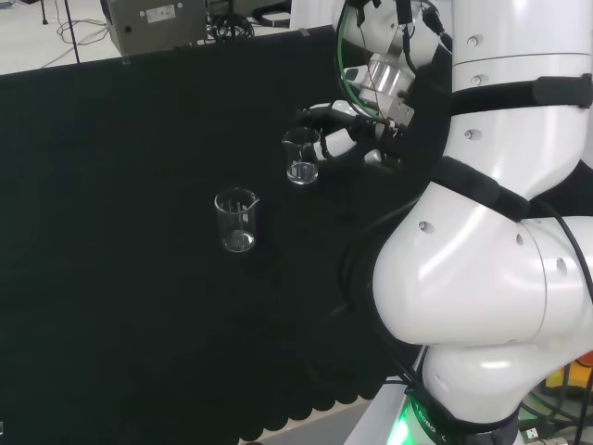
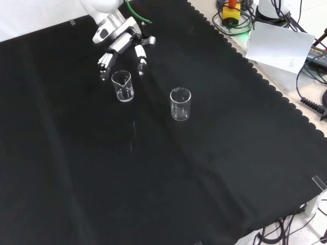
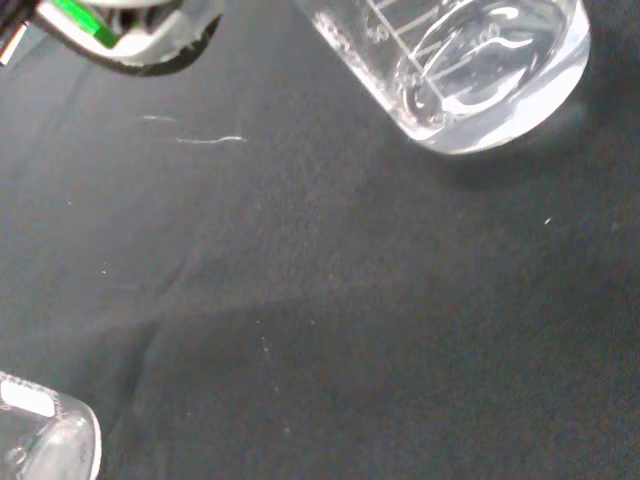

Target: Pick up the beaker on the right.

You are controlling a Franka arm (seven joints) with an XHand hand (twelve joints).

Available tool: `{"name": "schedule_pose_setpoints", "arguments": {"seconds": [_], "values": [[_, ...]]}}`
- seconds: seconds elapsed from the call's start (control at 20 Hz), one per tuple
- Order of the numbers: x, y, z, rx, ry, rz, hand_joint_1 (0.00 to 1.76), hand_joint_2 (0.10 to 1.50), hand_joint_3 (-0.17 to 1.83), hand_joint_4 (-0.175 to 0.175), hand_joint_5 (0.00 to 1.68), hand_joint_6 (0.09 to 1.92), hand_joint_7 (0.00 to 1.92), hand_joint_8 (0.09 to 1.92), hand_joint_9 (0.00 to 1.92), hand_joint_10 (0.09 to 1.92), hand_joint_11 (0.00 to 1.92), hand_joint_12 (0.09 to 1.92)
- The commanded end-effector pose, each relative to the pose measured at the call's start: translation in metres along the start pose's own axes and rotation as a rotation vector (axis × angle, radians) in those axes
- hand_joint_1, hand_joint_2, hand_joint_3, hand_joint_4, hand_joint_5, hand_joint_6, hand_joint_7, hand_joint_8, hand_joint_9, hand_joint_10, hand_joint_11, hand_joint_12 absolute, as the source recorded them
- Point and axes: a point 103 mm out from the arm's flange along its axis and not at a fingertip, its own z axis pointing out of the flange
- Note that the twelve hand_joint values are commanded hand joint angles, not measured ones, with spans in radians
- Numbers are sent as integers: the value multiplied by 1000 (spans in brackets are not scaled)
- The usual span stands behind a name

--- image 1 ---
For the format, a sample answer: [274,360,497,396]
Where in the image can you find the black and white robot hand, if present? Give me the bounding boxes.
[295,100,408,172]

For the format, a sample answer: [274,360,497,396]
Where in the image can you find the clear glass beaker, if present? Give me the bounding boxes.
[213,186,261,254]
[281,128,322,186]

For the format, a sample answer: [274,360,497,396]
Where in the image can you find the grey metal box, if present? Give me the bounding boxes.
[100,0,208,57]

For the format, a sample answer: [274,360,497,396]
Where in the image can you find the black bench cloth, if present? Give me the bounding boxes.
[0,23,435,442]

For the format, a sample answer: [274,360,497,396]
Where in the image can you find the black tripod leg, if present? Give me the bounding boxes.
[62,0,83,64]

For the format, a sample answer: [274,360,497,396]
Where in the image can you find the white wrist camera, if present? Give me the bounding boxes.
[344,66,372,89]

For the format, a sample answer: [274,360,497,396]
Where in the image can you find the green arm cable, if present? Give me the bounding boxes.
[334,0,388,125]

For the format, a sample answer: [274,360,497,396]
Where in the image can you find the black cable bundle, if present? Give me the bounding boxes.
[206,10,256,44]

